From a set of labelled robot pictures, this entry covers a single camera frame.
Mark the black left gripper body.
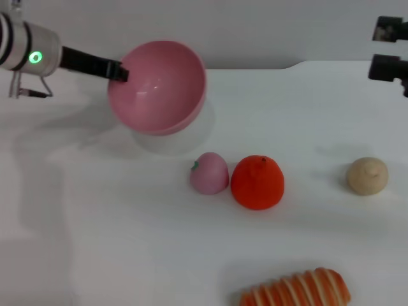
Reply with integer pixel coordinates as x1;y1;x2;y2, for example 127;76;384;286
59;46;122;79

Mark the pink plastic bowl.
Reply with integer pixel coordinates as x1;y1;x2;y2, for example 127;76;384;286
107;40;207;136

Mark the pink toy peach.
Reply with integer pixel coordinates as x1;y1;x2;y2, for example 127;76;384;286
189;152;230;195

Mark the beige toy mushroom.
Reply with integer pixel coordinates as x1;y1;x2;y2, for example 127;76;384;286
346;157;389;196

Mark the red orange toy fruit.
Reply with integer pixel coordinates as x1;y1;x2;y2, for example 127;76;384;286
230;155;286;211

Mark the orange white striped toy bread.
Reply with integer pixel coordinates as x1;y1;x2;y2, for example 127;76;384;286
239;267;352;306

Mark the left gripper cable with connector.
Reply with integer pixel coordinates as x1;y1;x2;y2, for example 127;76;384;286
8;70;54;99

